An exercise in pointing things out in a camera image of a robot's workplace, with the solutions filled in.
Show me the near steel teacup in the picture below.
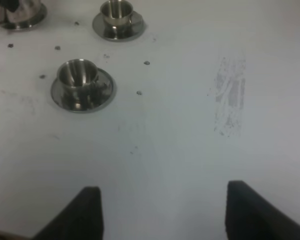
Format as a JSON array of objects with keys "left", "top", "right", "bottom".
[{"left": 56, "top": 58, "right": 108, "bottom": 106}]

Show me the steel teacup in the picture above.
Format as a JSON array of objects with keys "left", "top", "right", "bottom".
[
  {"left": 56, "top": 58, "right": 108, "bottom": 106},
  {"left": 100, "top": 0, "right": 134, "bottom": 29}
]

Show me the far steel saucer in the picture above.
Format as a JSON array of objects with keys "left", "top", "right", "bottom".
[{"left": 92, "top": 11, "right": 146, "bottom": 42}]

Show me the near steel saucer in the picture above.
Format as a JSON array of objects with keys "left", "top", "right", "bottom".
[{"left": 50, "top": 68, "right": 117, "bottom": 114}]

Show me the teapot steel saucer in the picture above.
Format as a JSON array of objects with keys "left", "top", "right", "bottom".
[{"left": 0, "top": 2, "right": 48, "bottom": 31}]

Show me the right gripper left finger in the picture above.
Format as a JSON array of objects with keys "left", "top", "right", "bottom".
[{"left": 33, "top": 186, "right": 104, "bottom": 240}]

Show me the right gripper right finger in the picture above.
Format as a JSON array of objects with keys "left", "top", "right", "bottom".
[{"left": 225, "top": 180, "right": 300, "bottom": 240}]

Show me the far steel teacup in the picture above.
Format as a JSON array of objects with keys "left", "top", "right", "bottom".
[{"left": 100, "top": 0, "right": 134, "bottom": 29}]

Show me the stainless steel teapot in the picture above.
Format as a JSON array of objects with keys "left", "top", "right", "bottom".
[{"left": 0, "top": 0, "right": 42, "bottom": 24}]

